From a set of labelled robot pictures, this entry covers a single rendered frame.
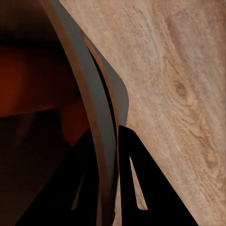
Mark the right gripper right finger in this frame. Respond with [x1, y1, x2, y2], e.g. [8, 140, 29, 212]
[118, 125, 198, 226]

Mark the trash can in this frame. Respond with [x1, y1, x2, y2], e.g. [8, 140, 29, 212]
[0, 0, 129, 226]

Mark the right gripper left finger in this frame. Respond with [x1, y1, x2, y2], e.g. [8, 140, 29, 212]
[15, 129, 99, 226]

